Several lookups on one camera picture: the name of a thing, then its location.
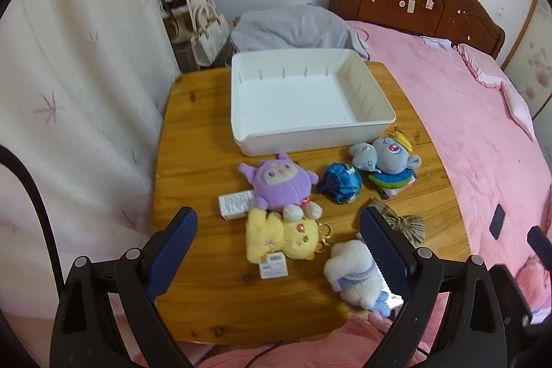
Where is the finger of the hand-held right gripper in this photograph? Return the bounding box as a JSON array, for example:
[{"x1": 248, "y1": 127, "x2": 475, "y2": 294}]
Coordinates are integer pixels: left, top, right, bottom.
[
  {"x1": 527, "y1": 225, "x2": 552, "y2": 262},
  {"x1": 489, "y1": 263, "x2": 534, "y2": 326}
]

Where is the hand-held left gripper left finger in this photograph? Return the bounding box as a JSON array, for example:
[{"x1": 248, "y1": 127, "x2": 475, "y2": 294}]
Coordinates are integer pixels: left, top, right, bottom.
[{"x1": 49, "y1": 206, "x2": 199, "y2": 368}]

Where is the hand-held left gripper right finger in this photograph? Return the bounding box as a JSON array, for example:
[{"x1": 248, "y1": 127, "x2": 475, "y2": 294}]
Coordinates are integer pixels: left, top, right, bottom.
[{"x1": 359, "y1": 206, "x2": 507, "y2": 368}]

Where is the plaid fabric bow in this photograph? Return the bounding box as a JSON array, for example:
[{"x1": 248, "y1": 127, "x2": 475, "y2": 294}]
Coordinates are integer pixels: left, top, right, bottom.
[{"x1": 366, "y1": 198, "x2": 426, "y2": 245}]

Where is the white and blue plush toy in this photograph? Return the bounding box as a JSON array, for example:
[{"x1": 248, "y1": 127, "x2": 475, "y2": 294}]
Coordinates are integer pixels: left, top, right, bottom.
[{"x1": 323, "y1": 239, "x2": 404, "y2": 317}]

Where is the blue shiny ball toy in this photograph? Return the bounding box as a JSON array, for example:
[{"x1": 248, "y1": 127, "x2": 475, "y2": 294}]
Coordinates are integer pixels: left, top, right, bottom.
[{"x1": 318, "y1": 162, "x2": 363, "y2": 205}]

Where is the grey pony plush toy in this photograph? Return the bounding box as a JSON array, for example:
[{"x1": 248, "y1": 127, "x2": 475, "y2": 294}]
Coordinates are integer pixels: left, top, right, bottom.
[{"x1": 348, "y1": 129, "x2": 423, "y2": 200}]

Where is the yellow plush toy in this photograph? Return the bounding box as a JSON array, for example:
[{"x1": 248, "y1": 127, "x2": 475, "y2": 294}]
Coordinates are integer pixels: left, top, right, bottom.
[{"x1": 245, "y1": 208, "x2": 334, "y2": 279}]

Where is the purple plush toy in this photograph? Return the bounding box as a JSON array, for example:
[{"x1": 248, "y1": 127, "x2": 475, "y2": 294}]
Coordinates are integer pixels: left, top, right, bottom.
[{"x1": 218, "y1": 152, "x2": 323, "y2": 222}]

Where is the white plastic tray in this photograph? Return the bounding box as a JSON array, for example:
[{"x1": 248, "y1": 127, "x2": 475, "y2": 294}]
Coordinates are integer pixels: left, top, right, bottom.
[{"x1": 230, "y1": 48, "x2": 396, "y2": 157}]

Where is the black phone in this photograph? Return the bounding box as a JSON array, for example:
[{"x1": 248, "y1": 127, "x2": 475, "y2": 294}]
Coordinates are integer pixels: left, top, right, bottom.
[{"x1": 490, "y1": 204, "x2": 506, "y2": 240}]

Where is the pink pillow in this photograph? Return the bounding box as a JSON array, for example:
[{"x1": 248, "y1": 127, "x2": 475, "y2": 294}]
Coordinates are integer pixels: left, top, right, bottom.
[{"x1": 457, "y1": 43, "x2": 535, "y2": 141}]

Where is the floral wardrobe door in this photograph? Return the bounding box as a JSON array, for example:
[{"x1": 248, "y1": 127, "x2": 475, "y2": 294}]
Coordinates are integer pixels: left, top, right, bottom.
[{"x1": 502, "y1": 0, "x2": 552, "y2": 123}]

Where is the white patterned curtain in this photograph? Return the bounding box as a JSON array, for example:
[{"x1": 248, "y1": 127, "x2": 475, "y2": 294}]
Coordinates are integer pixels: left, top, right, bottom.
[{"x1": 0, "y1": 0, "x2": 182, "y2": 317}]

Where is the white paper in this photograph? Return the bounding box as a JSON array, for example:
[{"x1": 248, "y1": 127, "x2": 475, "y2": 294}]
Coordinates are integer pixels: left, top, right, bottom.
[{"x1": 420, "y1": 35, "x2": 453, "y2": 57}]

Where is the grey cloth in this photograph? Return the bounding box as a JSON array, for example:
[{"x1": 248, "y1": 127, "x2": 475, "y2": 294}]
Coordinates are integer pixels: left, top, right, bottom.
[{"x1": 230, "y1": 3, "x2": 371, "y2": 62}]

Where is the fluffy brown and white bag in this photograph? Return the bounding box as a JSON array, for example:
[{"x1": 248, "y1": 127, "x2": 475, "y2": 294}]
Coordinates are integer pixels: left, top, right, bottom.
[{"x1": 157, "y1": 0, "x2": 203, "y2": 43}]

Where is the thin black cable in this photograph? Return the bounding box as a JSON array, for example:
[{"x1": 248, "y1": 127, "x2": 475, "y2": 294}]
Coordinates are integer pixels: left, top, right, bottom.
[{"x1": 246, "y1": 342, "x2": 285, "y2": 368}]

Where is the thick black cable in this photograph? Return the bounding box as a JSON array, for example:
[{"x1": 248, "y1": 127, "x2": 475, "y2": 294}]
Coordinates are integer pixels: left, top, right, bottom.
[{"x1": 0, "y1": 145, "x2": 65, "y2": 291}]

